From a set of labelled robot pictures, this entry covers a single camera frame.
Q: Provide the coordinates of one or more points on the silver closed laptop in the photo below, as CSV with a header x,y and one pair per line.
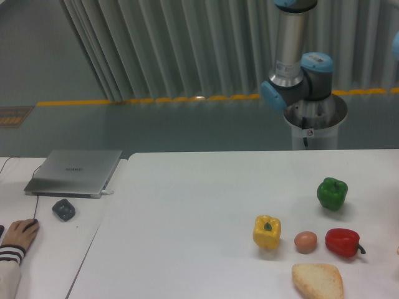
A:
x,y
74,173

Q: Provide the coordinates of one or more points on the red bell pepper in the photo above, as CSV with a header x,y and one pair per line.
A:
x,y
343,242

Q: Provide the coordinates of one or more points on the black keyboard edge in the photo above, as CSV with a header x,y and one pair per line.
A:
x,y
1,230

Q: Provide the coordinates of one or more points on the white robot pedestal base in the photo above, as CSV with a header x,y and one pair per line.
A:
x,y
315,124

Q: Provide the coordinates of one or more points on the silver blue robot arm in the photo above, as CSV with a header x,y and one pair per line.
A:
x,y
288,56

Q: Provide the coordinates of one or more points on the person's hand on mouse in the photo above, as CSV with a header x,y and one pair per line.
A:
x,y
16,237

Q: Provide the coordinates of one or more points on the black computer mouse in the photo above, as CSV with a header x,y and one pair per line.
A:
x,y
35,221

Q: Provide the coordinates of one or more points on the brown egg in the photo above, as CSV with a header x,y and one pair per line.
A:
x,y
305,242

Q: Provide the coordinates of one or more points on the striped white sleeve forearm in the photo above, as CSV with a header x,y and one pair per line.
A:
x,y
11,258

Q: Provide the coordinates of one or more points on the green bell pepper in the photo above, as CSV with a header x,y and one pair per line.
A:
x,y
331,193

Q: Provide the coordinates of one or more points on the yellow bell pepper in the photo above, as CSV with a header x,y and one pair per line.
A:
x,y
267,232

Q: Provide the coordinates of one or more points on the triangular bread slice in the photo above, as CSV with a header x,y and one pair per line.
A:
x,y
318,280

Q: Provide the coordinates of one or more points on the small dark grey gadget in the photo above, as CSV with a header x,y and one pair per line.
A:
x,y
64,210

